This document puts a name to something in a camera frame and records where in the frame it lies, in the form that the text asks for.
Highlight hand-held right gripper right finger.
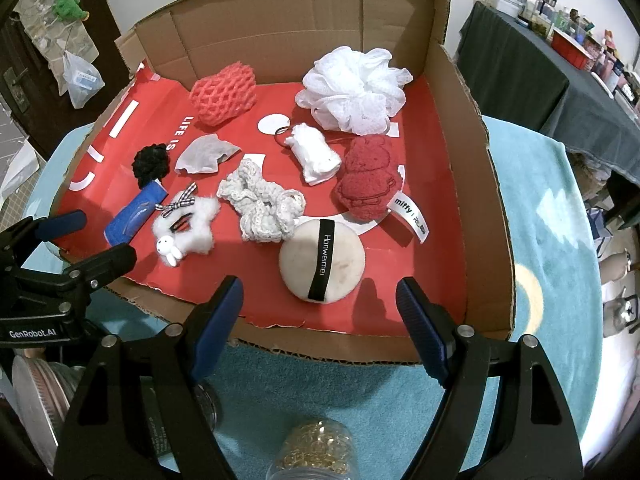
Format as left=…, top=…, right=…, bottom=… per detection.
left=396, top=276, right=586, bottom=480

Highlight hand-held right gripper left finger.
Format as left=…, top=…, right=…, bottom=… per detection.
left=52, top=275, right=246, bottom=480

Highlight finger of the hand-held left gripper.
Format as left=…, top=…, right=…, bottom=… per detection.
left=14, top=243, right=137, bottom=312
left=0, top=211, right=87, bottom=272

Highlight blue packet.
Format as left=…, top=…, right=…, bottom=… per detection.
left=103, top=180, right=168, bottom=247

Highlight large glass jar metal lid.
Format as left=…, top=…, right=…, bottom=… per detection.
left=11, top=350, right=221, bottom=476

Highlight white fluffy hair clip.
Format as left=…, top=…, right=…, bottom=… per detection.
left=151, top=183, right=222, bottom=267

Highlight beige round powder puff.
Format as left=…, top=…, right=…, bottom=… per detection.
left=278, top=217, right=367, bottom=304

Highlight black scrunchie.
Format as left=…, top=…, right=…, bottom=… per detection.
left=131, top=143, right=172, bottom=181

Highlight cream crochet scrunchie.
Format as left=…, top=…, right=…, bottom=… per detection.
left=216, top=157, right=307, bottom=243

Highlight red fluffy towel white label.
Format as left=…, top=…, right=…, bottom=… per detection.
left=334, top=134, right=431, bottom=243

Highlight small clear plastic jar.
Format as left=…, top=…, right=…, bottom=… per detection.
left=265, top=417, right=358, bottom=480

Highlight white cloth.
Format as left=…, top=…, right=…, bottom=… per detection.
left=285, top=123, right=342, bottom=187

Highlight orange foam net sleeve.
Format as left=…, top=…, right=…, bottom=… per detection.
left=189, top=61, right=258, bottom=127

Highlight white mesh bath pouf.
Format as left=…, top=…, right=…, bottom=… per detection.
left=294, top=46, right=413, bottom=136

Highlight cardboard box red inside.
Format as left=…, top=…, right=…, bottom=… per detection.
left=50, top=0, right=516, bottom=365

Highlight teal printed blanket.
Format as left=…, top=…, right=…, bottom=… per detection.
left=20, top=115, right=608, bottom=480

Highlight clear plastic bag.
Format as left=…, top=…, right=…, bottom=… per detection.
left=62, top=50, right=106, bottom=110

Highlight beige hanging door organizer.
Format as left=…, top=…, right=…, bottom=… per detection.
left=12, top=0, right=101, bottom=68

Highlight dark brown door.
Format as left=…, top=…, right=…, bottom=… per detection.
left=0, top=0, right=131, bottom=146

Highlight green plush frog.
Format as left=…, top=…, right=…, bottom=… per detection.
left=52, top=0, right=91, bottom=23

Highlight table with dark cloth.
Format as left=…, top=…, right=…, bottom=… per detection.
left=456, top=1, right=640, bottom=188

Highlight red basin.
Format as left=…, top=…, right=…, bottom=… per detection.
left=550, top=27, right=598, bottom=68

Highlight row of cosmetic bottles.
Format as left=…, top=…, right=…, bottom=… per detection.
left=470, top=0, right=640, bottom=116

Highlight metal door handle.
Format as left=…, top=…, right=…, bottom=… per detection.
left=2, top=65, right=31, bottom=111

